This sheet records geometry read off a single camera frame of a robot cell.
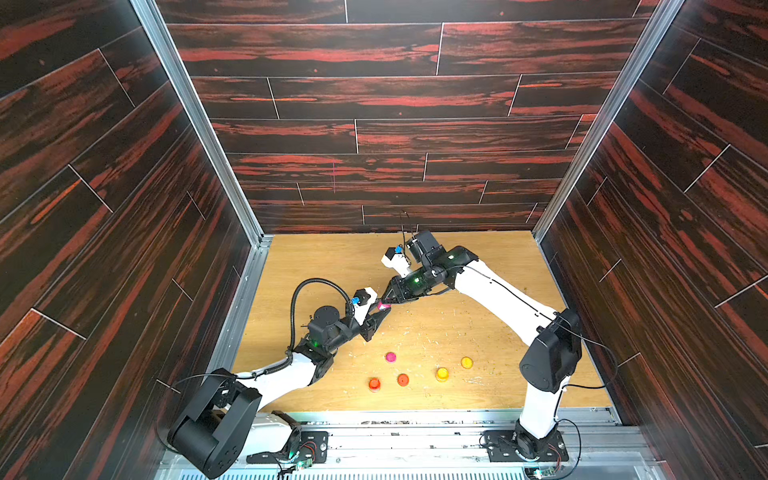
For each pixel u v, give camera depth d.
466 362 0.88
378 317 0.75
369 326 0.72
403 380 0.84
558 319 0.48
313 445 0.72
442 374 0.84
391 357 0.89
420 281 0.68
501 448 0.73
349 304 0.69
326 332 0.63
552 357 0.46
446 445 0.75
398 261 0.74
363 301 0.67
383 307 0.77
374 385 0.82
